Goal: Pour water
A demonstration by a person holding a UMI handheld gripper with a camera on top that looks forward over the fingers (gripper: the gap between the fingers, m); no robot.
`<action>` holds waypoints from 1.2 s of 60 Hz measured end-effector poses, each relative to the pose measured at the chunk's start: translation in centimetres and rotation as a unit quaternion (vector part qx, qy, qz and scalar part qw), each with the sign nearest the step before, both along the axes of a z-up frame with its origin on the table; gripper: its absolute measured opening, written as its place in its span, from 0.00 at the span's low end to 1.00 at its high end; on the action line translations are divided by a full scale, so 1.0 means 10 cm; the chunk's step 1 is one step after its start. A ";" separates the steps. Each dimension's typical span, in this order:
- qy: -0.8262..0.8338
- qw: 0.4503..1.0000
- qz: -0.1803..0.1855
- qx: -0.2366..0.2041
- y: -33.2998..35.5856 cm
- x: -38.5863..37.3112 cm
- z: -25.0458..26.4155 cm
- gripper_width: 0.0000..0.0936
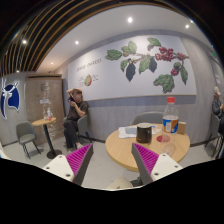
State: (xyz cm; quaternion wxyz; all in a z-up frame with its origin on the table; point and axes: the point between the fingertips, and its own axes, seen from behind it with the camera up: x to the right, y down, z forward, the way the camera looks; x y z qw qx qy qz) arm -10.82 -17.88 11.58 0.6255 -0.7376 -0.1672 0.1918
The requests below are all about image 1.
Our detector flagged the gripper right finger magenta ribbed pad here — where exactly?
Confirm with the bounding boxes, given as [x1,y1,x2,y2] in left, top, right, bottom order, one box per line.
[131,143,182,185]

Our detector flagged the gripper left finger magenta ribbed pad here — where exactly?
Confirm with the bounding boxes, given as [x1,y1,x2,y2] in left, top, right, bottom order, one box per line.
[44,144,93,186]

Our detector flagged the clear plastic cup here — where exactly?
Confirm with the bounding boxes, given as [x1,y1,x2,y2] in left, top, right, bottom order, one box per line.
[161,133,177,156]

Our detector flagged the beige stool seat below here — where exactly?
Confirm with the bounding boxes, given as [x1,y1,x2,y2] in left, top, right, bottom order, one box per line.
[107,178,133,190]

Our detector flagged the black mug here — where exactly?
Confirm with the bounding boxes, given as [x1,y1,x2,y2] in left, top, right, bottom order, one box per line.
[136,123,152,144]

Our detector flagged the grey chair under person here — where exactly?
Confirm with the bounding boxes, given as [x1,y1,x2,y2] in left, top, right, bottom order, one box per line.
[77,116,91,141]

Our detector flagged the round light wooden table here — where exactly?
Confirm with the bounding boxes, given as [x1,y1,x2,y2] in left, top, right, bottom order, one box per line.
[105,124,190,172]

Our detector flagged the white papers on table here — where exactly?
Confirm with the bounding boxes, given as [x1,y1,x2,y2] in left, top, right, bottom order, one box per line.
[118,125,158,139]

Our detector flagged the grey chair behind table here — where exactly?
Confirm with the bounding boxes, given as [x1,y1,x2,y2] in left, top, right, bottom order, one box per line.
[130,112,163,125]

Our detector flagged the clear bottle, red cap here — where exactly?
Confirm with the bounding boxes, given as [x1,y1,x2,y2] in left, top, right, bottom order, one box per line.
[162,97,179,143]

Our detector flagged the items on small table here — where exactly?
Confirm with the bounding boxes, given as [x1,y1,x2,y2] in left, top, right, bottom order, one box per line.
[44,109,53,121]

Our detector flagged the seated person in black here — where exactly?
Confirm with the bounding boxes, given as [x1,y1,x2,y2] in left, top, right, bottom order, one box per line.
[63,88,88,151]

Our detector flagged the grey chair at left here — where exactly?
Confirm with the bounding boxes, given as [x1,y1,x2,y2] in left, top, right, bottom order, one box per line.
[16,121,39,157]

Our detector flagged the dark chair at right edge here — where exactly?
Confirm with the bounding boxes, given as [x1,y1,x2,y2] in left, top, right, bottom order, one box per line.
[204,113,224,160]

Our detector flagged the person at right edge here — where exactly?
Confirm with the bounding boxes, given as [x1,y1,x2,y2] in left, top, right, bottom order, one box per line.
[212,86,224,135]

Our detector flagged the small round pedestal table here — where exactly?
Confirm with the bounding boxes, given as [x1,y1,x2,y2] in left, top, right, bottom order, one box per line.
[32,118,62,159]

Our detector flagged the blue deer wall sign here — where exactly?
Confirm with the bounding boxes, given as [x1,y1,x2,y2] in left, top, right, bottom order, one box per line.
[0,80,20,119]

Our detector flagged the coffee plant wall mural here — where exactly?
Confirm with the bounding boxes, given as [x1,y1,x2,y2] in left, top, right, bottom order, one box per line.
[68,35,197,101]

